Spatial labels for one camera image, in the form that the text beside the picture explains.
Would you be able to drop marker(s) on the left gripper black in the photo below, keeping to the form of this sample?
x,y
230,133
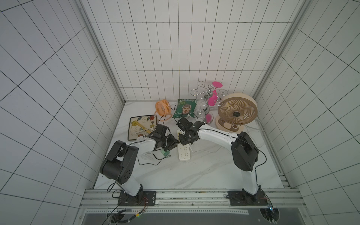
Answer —
x,y
172,143

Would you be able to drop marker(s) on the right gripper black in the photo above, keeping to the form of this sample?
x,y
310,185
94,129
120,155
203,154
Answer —
x,y
183,125

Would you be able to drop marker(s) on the white power strip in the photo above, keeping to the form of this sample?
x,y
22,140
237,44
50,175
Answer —
x,y
184,152

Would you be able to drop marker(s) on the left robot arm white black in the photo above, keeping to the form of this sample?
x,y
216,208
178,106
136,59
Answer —
x,y
119,163

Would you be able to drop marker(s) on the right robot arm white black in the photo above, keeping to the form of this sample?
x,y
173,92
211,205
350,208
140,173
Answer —
x,y
244,154

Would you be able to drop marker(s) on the orange small fan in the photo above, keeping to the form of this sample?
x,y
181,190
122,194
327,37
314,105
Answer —
x,y
164,110

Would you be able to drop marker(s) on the white desk fan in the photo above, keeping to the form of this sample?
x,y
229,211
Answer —
x,y
147,157

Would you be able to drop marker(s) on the beige bear desk fan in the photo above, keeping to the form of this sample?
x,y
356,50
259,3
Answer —
x,y
235,111

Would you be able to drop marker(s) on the decorated square plate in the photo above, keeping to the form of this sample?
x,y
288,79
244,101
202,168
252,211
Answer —
x,y
141,126

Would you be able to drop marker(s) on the green snack bag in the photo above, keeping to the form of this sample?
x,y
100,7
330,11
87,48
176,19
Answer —
x,y
185,108

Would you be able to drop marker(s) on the silver glass holder stand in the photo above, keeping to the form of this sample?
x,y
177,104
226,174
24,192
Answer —
x,y
202,93

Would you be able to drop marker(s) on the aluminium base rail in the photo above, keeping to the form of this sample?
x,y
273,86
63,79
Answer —
x,y
195,199

